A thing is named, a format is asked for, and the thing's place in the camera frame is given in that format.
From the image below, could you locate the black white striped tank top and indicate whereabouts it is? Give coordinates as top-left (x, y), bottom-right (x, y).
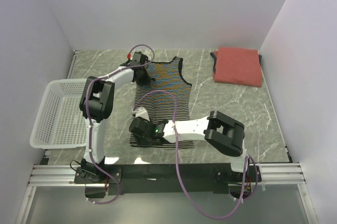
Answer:
top-left (129, 56), bottom-right (195, 149)

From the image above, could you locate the red printed tank top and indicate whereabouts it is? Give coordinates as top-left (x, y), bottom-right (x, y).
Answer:
top-left (210, 47), bottom-right (263, 87)

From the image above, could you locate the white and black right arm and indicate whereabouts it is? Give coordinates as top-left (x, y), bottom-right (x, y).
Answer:
top-left (129, 111), bottom-right (250, 181)

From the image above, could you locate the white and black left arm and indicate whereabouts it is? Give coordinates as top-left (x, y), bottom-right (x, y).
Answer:
top-left (80, 59), bottom-right (151, 183)

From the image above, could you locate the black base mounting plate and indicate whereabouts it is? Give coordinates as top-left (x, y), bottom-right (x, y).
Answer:
top-left (74, 163), bottom-right (262, 199)

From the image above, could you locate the white plastic laundry basket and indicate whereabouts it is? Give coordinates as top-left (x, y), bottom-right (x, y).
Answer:
top-left (29, 79), bottom-right (86, 150)

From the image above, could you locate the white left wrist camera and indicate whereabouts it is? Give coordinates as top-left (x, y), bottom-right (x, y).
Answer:
top-left (128, 52), bottom-right (148, 66)

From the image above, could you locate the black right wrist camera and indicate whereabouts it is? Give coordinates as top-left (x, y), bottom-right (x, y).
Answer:
top-left (132, 106), bottom-right (150, 121)

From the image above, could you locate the aluminium rail frame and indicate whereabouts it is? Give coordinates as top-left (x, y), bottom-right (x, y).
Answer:
top-left (27, 163), bottom-right (306, 187)

